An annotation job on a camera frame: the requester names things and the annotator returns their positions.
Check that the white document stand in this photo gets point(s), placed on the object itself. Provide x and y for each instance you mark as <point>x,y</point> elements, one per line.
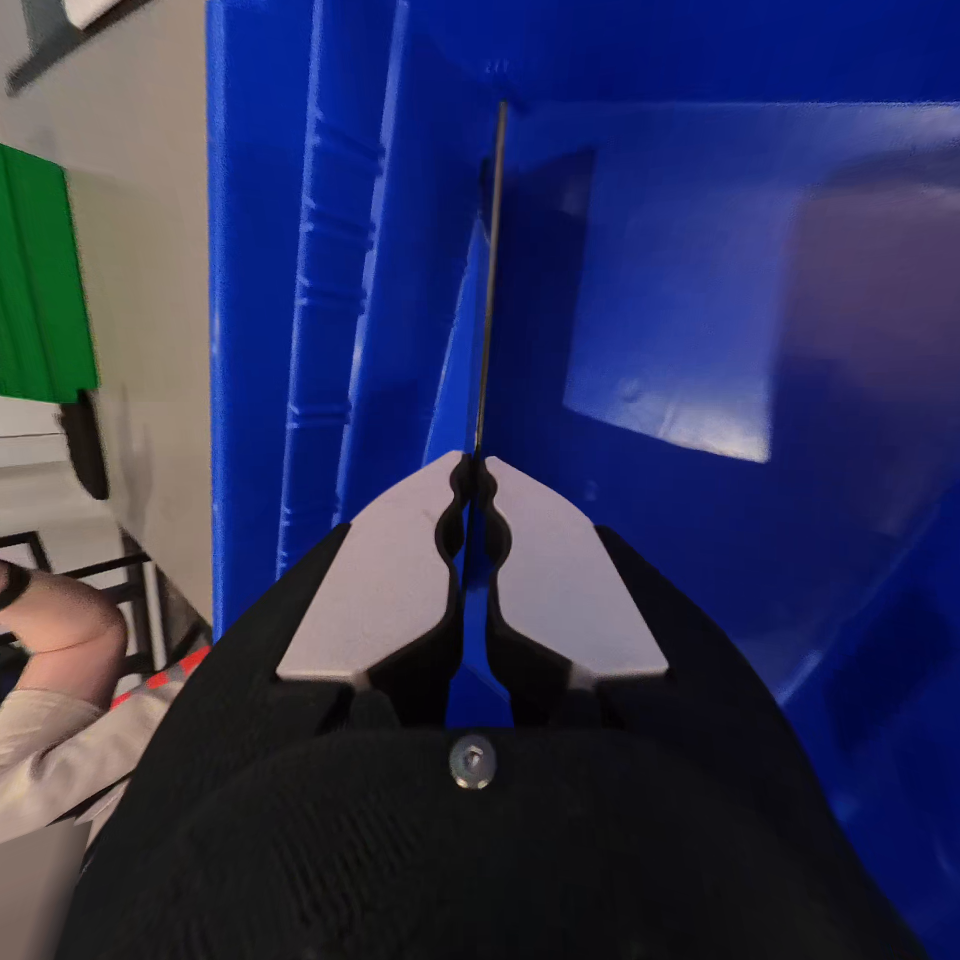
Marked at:
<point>94,11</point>

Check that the person in white shirt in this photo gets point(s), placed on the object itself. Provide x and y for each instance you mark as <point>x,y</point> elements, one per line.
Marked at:
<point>67,757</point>

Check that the person's left forearm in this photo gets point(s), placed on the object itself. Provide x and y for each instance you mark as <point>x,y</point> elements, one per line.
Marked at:
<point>67,637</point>

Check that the green plastic bin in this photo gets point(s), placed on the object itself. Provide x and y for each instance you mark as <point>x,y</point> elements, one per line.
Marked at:
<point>45,285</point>

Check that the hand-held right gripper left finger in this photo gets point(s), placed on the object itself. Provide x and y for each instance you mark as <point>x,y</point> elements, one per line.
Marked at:
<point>367,592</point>

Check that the blue plastic bin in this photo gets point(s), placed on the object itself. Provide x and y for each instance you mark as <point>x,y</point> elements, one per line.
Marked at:
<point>675,90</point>

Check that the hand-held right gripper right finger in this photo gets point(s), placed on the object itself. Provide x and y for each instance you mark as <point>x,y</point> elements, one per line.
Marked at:
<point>577,592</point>

